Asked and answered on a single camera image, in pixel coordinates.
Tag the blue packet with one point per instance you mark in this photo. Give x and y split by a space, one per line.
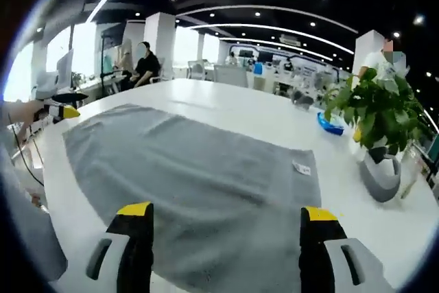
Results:
331 125

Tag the small grey object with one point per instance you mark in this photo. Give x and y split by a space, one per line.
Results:
302 99

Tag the person's left hand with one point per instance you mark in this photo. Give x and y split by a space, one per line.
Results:
27 111

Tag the green potted plant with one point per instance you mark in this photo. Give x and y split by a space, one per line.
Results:
380 111

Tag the grey plant pot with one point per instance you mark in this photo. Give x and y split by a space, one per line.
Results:
382 178

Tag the black tripod stand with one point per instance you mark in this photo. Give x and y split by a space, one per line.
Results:
104 66

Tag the grey towel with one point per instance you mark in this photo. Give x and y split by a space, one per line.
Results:
188 169

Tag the ceiling air conditioner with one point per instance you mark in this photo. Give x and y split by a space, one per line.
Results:
291 40

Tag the person's light clothing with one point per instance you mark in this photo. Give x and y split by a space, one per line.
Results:
31 238

